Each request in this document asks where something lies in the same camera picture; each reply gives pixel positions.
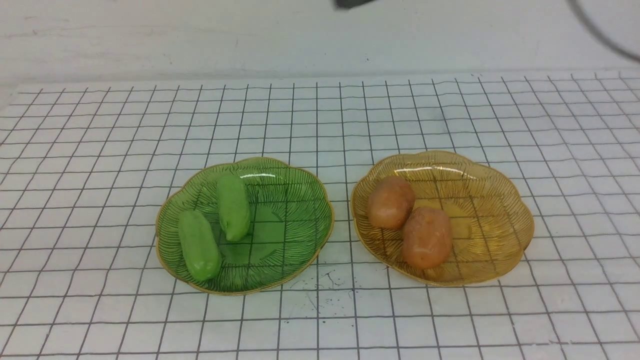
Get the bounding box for green glass plate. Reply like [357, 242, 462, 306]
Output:
[155, 157, 335, 295]

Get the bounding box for green cucumber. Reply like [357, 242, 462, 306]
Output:
[177, 210, 223, 281]
[215, 172, 251, 243]

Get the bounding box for potato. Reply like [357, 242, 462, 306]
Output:
[401, 207, 453, 271]
[366, 176, 416, 230]

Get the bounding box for amber glass plate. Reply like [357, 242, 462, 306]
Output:
[350, 150, 535, 287]

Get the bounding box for black cable top right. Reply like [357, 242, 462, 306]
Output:
[567, 0, 640, 63]

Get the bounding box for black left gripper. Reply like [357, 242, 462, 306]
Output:
[334, 0, 373, 9]

